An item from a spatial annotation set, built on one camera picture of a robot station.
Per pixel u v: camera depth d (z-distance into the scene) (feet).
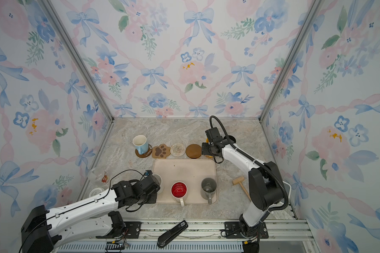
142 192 1.94
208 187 2.73
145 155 3.24
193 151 3.31
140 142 3.22
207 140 2.40
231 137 3.19
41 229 1.31
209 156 3.27
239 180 2.90
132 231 2.44
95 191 2.58
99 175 2.99
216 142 2.26
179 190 2.76
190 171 3.05
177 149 3.38
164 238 2.22
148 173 2.41
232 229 2.43
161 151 3.33
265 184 1.52
